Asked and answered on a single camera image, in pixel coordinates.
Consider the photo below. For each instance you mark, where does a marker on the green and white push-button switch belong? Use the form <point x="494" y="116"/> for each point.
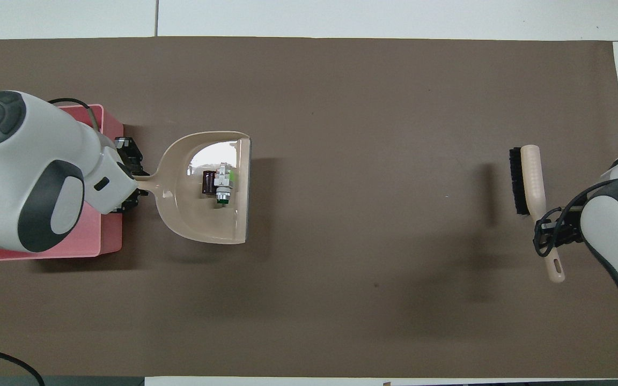
<point x="224" y="185"/>

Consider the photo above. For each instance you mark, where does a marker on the beige brush with black bristles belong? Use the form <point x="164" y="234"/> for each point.
<point x="531" y="177"/>

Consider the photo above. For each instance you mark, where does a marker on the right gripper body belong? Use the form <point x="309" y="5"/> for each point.
<point x="571" y="226"/>

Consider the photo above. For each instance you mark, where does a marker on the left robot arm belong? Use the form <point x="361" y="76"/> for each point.
<point x="24" y="155"/>

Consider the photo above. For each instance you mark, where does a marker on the beige plastic dustpan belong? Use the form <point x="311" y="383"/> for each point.
<point x="185" y="214"/>

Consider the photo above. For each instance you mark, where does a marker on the dark brown cylindrical capacitor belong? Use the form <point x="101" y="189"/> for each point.
<point x="209" y="183"/>

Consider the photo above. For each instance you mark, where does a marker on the pink plastic bin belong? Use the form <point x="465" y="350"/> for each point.
<point x="108" y="236"/>

